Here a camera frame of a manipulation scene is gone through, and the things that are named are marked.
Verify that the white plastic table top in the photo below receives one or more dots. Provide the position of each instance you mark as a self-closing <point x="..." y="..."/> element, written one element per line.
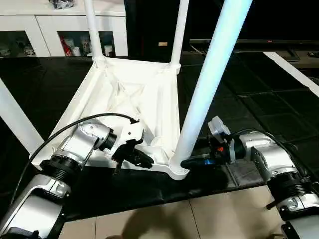
<point x="119" y="99"/>

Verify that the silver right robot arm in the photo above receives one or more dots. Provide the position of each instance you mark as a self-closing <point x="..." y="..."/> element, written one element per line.
<point x="269" y="154"/>

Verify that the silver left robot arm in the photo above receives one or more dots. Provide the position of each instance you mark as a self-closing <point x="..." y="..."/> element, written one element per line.
<point x="82" y="139"/>

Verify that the black work mat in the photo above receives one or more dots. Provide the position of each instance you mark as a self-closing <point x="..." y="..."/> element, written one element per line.
<point x="261" y="99"/>

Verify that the black tripod stand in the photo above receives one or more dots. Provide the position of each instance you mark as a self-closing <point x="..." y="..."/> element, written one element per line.
<point x="271" y="204"/>

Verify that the dark rounded foot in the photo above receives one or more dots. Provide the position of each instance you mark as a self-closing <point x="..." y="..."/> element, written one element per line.
<point x="115" y="237"/>

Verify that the small white jar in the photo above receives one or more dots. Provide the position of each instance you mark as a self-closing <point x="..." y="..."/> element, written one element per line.
<point x="108" y="51"/>

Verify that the white flat strip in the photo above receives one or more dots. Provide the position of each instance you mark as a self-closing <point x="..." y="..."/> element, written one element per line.
<point x="291" y="71"/>

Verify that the small yellow label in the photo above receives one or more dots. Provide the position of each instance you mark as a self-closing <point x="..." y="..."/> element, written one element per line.
<point x="163" y="44"/>

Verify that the red white bottle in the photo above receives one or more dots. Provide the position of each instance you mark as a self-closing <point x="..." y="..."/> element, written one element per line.
<point x="66" y="48"/>

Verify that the black box with label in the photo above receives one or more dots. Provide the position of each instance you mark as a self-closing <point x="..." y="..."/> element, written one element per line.
<point x="149" y="25"/>

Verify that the white toy figurine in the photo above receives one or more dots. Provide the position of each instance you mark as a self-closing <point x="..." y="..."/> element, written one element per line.
<point x="29" y="52"/>

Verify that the black remote control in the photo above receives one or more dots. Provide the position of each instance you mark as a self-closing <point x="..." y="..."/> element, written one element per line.
<point x="312" y="53"/>

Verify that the white glass door cabinet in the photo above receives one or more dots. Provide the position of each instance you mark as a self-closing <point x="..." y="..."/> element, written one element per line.
<point x="37" y="22"/>

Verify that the dark crumpled bundle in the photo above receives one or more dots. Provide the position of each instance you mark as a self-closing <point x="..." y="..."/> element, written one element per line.
<point x="58" y="3"/>

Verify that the black long rail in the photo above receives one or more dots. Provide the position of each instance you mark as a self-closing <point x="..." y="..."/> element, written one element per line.
<point x="274" y="41"/>

